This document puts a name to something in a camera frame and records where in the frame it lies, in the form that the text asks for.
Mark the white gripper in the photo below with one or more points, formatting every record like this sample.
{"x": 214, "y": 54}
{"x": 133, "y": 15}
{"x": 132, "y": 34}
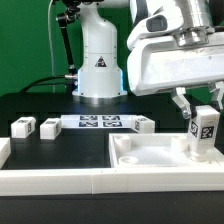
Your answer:
{"x": 158, "y": 65}

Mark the white square table top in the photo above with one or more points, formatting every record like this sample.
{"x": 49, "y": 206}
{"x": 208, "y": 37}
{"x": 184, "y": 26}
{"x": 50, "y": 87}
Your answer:
{"x": 156, "y": 150}

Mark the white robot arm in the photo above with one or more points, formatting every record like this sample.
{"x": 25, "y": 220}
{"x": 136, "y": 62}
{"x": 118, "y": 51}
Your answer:
{"x": 99, "y": 77}

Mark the white U-shaped obstacle fence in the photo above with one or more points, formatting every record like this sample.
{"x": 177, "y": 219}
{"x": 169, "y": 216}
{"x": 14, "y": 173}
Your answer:
{"x": 106, "y": 180}

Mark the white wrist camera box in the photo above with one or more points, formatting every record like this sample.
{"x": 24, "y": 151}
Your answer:
{"x": 154, "y": 26}

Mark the white marker base plate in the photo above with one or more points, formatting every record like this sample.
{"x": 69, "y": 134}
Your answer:
{"x": 95, "y": 121}

